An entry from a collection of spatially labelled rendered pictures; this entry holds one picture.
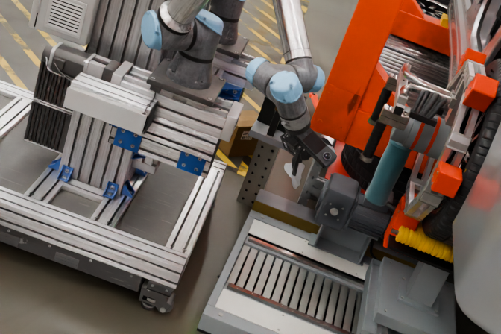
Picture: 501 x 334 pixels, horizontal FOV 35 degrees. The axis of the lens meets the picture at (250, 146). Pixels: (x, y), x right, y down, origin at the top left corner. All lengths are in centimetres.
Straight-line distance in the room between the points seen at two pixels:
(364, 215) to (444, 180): 81
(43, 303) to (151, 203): 57
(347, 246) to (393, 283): 42
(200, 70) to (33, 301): 96
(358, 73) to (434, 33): 198
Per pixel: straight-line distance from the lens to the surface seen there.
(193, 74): 253
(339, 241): 347
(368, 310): 307
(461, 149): 255
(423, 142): 276
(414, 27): 514
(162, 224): 295
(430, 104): 258
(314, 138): 207
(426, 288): 305
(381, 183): 299
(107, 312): 283
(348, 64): 320
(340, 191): 319
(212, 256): 325
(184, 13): 235
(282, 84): 196
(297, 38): 216
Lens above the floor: 181
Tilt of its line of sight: 26 degrees down
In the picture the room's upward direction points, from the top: 20 degrees clockwise
